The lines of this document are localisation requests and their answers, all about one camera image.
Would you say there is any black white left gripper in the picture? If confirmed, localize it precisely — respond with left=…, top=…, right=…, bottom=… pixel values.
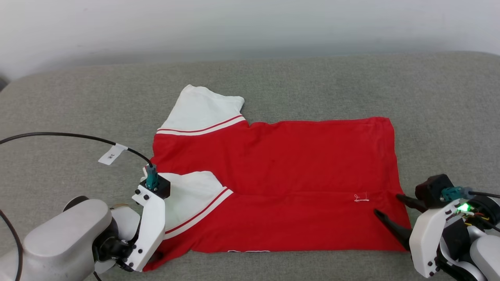
left=94, top=224, right=138, bottom=272

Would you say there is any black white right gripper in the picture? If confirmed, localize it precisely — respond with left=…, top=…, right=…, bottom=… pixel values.
left=374, top=194, right=500, bottom=281

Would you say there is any red and white shirt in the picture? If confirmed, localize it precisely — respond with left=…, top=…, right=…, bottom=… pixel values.
left=143, top=84, right=413, bottom=272

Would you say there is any teal right camera cable connector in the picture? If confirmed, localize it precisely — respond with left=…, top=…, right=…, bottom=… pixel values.
left=441, top=187, right=474, bottom=202

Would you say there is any teal camera cable connector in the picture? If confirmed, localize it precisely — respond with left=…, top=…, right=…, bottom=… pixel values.
left=441, top=187, right=474, bottom=202
left=146, top=164, right=159, bottom=190

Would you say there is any teal left camera cable connector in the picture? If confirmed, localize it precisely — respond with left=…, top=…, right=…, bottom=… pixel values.
left=146, top=164, right=159, bottom=190

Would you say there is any black right camera cable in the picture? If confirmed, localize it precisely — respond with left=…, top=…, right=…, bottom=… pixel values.
left=467, top=190, right=500, bottom=199

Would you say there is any black camera cable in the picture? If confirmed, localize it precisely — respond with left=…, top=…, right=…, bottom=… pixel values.
left=467, top=190, right=500, bottom=199
left=0, top=132, right=154, bottom=168

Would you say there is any white paper cable label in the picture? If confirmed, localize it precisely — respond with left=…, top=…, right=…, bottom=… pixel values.
left=98, top=143, right=128, bottom=166

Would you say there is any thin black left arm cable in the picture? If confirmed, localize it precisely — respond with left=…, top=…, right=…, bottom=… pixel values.
left=0, top=210, right=24, bottom=281

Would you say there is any black left camera cable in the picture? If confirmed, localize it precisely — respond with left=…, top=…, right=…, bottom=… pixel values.
left=0, top=132, right=154, bottom=168

